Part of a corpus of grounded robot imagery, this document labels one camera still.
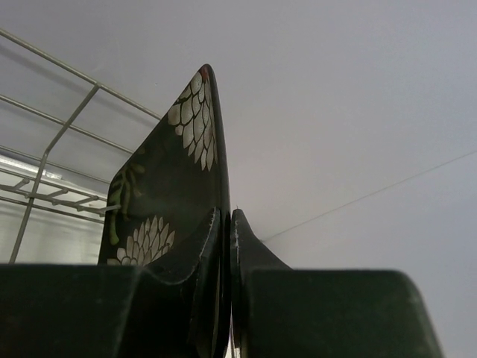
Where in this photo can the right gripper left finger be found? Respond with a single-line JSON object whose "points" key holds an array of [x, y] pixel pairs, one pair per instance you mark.
{"points": [[189, 278]]}

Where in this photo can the black floral square plate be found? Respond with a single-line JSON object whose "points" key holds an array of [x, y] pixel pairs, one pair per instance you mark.
{"points": [[159, 197]]}

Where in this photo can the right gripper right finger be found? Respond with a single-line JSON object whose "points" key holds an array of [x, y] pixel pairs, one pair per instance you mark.
{"points": [[247, 253]]}

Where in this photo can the grey wire dish rack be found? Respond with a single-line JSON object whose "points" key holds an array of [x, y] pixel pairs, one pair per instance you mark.
{"points": [[64, 135]]}

